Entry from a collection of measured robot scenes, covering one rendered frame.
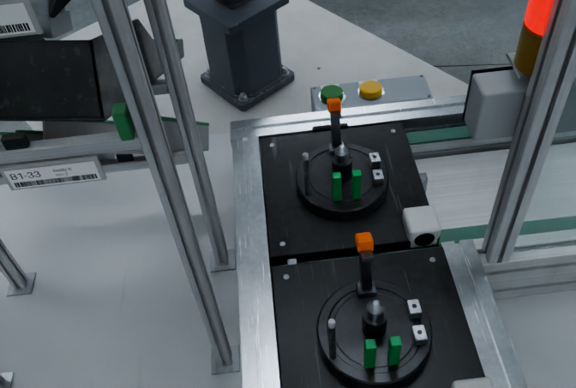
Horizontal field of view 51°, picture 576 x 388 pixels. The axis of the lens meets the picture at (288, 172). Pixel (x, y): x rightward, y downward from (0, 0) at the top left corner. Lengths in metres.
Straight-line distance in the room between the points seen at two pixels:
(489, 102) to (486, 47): 2.20
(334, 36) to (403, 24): 1.59
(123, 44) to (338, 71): 0.87
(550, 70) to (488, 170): 0.43
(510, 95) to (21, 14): 0.48
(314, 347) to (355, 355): 0.06
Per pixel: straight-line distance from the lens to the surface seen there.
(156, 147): 0.55
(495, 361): 0.82
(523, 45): 0.67
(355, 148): 0.95
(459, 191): 1.01
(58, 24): 0.94
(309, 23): 1.46
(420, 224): 0.86
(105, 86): 0.58
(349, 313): 0.78
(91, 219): 1.11
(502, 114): 0.71
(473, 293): 0.86
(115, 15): 0.46
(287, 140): 1.00
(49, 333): 1.01
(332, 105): 0.91
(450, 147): 1.06
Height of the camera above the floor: 1.67
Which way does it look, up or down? 47 degrees down
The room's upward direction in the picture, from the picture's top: 6 degrees counter-clockwise
